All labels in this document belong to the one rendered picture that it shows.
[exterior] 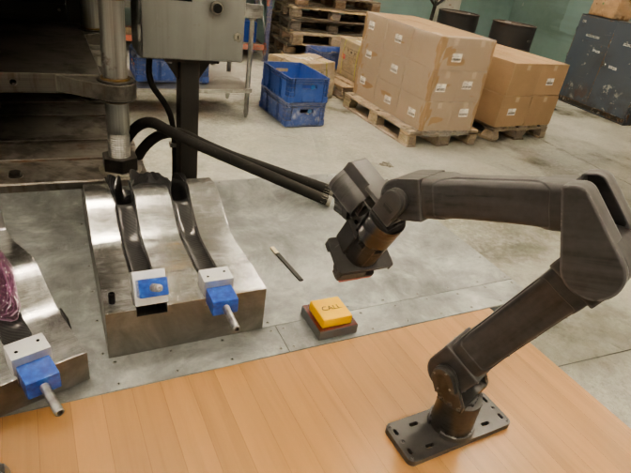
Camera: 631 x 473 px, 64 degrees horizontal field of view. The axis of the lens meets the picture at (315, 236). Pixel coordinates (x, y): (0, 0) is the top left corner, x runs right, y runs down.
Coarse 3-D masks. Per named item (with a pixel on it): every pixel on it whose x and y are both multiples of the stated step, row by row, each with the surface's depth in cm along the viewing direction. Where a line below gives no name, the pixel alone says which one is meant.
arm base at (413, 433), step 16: (480, 400) 74; (416, 416) 78; (432, 416) 77; (448, 416) 74; (464, 416) 72; (480, 416) 80; (496, 416) 80; (400, 432) 75; (416, 432) 76; (432, 432) 76; (448, 432) 75; (464, 432) 74; (480, 432) 77; (496, 432) 79; (400, 448) 73; (416, 448) 73; (432, 448) 73; (448, 448) 74; (416, 464) 71
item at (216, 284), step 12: (204, 276) 84; (216, 276) 84; (228, 276) 84; (204, 288) 83; (216, 288) 83; (228, 288) 84; (216, 300) 81; (228, 300) 81; (216, 312) 81; (228, 312) 80
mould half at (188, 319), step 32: (96, 192) 100; (160, 192) 104; (192, 192) 106; (96, 224) 95; (160, 224) 100; (224, 224) 104; (96, 256) 90; (160, 256) 92; (224, 256) 95; (128, 288) 82; (192, 288) 85; (256, 288) 87; (128, 320) 79; (160, 320) 81; (192, 320) 84; (224, 320) 87; (256, 320) 90; (128, 352) 82
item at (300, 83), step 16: (272, 64) 471; (288, 64) 478; (304, 64) 479; (272, 80) 454; (288, 80) 424; (304, 80) 430; (320, 80) 437; (288, 96) 431; (304, 96) 438; (320, 96) 445
